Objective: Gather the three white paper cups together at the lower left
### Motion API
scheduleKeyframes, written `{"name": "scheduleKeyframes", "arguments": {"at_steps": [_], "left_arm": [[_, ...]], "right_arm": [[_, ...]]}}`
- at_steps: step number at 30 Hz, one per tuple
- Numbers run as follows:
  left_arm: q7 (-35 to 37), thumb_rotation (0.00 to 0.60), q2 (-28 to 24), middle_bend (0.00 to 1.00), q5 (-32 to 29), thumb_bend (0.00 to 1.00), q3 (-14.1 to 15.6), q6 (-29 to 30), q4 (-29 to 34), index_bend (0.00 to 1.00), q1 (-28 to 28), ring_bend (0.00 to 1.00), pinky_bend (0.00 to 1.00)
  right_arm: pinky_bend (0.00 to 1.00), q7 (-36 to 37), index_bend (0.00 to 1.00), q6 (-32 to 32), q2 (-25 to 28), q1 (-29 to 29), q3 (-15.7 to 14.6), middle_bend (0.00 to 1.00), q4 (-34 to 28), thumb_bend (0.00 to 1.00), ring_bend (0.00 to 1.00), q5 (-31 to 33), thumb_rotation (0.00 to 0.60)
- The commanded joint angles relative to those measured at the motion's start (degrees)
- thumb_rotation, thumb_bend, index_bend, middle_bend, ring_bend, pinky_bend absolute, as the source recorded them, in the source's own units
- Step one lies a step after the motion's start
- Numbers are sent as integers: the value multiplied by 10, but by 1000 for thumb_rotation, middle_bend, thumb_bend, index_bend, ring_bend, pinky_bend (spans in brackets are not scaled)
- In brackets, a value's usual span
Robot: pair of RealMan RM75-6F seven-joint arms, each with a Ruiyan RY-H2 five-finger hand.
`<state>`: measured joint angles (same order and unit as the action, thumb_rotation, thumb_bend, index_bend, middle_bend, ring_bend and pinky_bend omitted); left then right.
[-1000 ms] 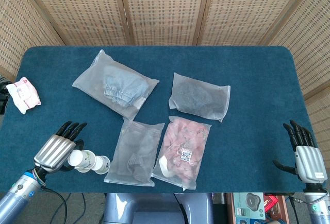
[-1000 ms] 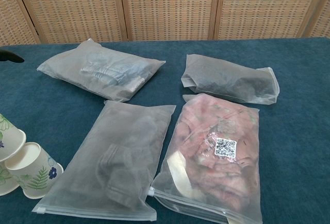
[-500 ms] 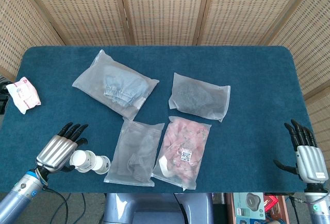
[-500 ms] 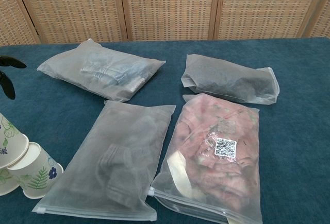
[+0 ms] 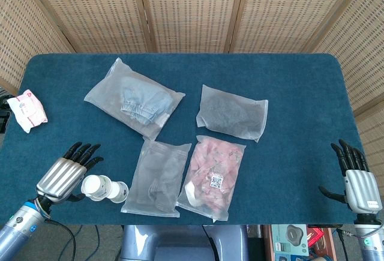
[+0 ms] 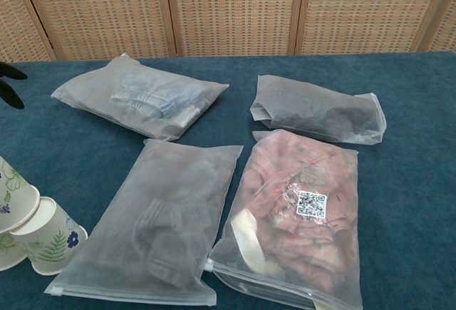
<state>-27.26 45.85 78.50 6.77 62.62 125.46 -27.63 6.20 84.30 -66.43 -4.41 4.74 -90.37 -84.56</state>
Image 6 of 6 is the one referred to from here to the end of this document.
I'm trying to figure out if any frosted bag with black garment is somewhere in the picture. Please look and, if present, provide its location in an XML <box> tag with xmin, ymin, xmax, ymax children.
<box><xmin>249</xmin><ymin>74</ymin><xmax>388</xmax><ymax>145</ymax></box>

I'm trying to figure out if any frosted bag with grey garment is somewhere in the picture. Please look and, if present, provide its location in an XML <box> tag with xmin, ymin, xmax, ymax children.
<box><xmin>43</xmin><ymin>138</ymin><xmax>244</xmax><ymax>306</ymax></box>

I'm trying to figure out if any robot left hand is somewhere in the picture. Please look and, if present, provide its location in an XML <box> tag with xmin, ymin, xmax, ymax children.
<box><xmin>0</xmin><ymin>62</ymin><xmax>29</xmax><ymax>110</ymax></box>

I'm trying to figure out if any teal table cloth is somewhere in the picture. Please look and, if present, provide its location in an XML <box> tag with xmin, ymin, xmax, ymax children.
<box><xmin>0</xmin><ymin>50</ymin><xmax>456</xmax><ymax>310</ymax></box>

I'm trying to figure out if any woven rattan folding screen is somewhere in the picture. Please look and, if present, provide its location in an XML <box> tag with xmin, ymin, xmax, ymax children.
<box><xmin>0</xmin><ymin>0</ymin><xmax>456</xmax><ymax>64</ymax></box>

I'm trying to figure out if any frosted bag with blue jeans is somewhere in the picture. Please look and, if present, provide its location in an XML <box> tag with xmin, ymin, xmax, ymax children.
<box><xmin>51</xmin><ymin>53</ymin><xmax>230</xmax><ymax>143</ymax></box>

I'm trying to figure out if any frosted bag with pink garment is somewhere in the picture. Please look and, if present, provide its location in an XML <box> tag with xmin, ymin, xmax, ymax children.
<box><xmin>209</xmin><ymin>128</ymin><xmax>361</xmax><ymax>310</ymax></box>

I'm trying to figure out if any white floral paper cup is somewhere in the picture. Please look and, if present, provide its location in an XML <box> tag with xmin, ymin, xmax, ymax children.
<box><xmin>0</xmin><ymin>155</ymin><xmax>41</xmax><ymax>234</ymax></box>
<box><xmin>0</xmin><ymin>231</ymin><xmax>29</xmax><ymax>272</ymax></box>
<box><xmin>9</xmin><ymin>196</ymin><xmax>88</xmax><ymax>276</ymax></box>

